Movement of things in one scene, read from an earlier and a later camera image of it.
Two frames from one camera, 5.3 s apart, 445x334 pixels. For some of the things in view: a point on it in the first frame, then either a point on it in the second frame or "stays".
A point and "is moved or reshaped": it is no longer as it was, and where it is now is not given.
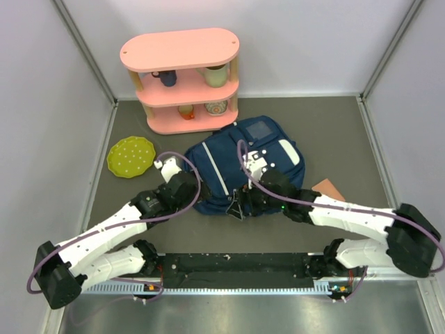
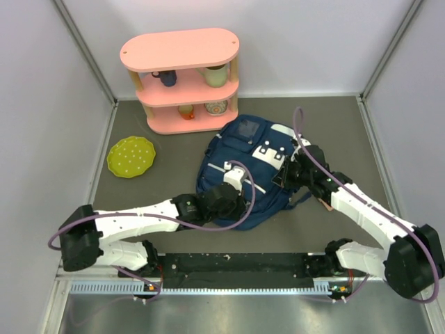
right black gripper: x=246 y=195 to x=281 y=177
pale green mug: x=215 y=76 stays
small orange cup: x=186 y=111 stays
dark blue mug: x=168 y=78 stays
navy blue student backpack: x=218 y=156 is moved or reshaped
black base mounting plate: x=240 y=271 stays
